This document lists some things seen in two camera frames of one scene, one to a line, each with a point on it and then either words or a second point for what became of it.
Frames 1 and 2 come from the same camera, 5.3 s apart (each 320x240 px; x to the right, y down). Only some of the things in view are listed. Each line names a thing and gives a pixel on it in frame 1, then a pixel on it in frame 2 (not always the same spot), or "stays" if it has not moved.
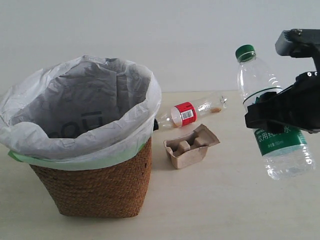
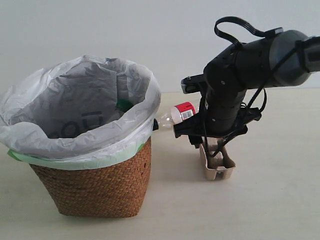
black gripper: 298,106 -> 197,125
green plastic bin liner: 77,165 stays
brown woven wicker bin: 115,191 stays
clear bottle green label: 287,156 -> 122,106
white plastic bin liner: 86,109 stays
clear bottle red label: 184,113 stays
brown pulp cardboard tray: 191,149 -> 221,165
